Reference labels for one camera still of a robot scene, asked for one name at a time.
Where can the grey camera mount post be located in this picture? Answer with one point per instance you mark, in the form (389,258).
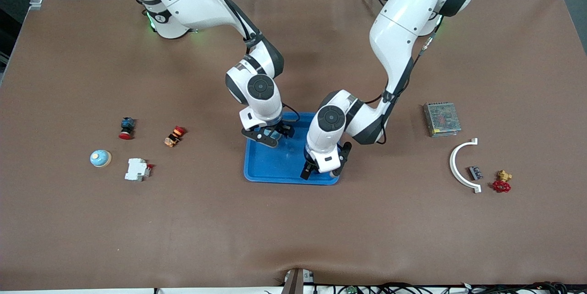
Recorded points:
(296,281)

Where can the red button blue body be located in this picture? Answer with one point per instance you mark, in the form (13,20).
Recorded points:
(127,125)

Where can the white curved plastic bracket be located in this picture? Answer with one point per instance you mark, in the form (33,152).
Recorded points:
(452,165)

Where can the white circuit breaker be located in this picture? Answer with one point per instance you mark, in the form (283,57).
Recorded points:
(136,170)

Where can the red orange emergency stop button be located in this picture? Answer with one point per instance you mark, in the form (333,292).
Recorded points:
(173,138)

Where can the black cylindrical capacitor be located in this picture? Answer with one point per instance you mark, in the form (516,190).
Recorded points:
(475,173)

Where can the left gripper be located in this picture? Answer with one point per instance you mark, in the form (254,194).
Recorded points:
(345,151)

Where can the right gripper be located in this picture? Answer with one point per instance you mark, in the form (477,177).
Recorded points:
(285,129)

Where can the light blue desk bell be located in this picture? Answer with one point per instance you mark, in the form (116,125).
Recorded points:
(277,135)
(100,158)

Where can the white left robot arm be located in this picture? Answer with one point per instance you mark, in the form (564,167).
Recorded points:
(399,32)

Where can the blue plastic tray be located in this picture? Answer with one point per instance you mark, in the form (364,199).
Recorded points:
(275,165)

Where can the metal mesh power supply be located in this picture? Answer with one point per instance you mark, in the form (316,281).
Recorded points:
(441,119)

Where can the brass valve red handwheel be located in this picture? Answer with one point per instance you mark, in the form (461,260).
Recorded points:
(501,186)

